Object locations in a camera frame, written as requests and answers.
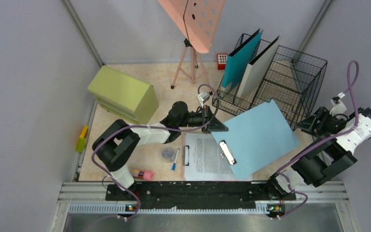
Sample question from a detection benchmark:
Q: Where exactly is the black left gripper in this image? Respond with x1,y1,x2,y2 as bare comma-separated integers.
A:
178,104,228,134

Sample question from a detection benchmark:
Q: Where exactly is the light blue clipboard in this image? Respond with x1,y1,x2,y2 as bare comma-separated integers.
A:
212,100,300,180

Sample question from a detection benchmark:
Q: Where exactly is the teal file folder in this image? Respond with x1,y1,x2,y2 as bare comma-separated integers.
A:
220,29,263,92

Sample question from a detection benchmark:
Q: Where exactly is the grey white file folder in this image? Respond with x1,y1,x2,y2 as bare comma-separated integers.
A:
236,36,280,99

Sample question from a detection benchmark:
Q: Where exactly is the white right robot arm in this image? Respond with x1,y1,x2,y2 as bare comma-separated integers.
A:
264,107,371,200

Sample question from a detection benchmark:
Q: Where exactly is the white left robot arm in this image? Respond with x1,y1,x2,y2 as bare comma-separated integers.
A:
92,101,228,200

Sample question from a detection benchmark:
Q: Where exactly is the pink clipboard with papers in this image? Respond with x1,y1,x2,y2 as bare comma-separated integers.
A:
183,133,253,181

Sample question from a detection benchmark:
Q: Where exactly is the blue white marker pen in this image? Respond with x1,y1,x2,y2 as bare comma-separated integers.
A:
171,148,180,172

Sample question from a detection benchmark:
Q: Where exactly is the clear jar of paperclips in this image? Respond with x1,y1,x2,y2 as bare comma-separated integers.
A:
161,147,175,163

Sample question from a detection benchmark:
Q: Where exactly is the red white small box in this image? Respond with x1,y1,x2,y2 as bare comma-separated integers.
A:
217,53,228,70

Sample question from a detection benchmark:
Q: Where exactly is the pink capped tube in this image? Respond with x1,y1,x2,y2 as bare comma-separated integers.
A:
130,169,155,181

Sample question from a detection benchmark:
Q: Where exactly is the green metal drawer box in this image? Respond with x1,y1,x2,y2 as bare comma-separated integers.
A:
87,66,159,124

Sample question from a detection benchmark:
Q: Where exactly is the pink perforated board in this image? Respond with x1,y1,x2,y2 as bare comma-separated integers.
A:
158,0,225,54

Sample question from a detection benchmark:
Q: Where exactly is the yellow green toy block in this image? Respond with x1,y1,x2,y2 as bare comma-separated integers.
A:
75,125,88,153

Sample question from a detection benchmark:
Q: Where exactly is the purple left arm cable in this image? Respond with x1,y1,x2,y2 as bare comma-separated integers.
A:
91,84,220,221

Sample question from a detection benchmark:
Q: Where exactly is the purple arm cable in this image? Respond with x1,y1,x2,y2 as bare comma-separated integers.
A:
91,84,220,221
269,60,360,220

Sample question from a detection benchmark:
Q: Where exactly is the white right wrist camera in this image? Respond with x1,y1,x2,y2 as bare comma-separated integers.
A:
329,92,347,116

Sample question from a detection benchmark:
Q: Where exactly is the black wire mesh file rack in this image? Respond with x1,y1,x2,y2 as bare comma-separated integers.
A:
212,46,328,129

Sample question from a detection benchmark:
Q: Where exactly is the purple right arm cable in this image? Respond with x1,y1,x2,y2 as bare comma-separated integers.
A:
269,60,360,220

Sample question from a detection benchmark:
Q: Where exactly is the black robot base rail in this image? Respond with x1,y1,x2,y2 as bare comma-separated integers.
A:
105,181,296,210

